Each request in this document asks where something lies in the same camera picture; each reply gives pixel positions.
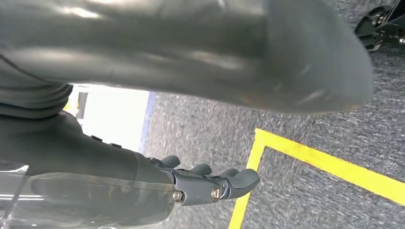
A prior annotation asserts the yellow floor tape square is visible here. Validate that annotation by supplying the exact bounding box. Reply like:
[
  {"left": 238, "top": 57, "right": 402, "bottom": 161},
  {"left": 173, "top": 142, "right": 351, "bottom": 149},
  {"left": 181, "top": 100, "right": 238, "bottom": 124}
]
[{"left": 228, "top": 128, "right": 405, "bottom": 229}]

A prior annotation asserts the black metal bracket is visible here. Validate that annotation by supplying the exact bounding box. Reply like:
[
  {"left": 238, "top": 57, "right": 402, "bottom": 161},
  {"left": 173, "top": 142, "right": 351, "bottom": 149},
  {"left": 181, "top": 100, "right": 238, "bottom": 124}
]
[{"left": 354, "top": 0, "right": 405, "bottom": 53}]

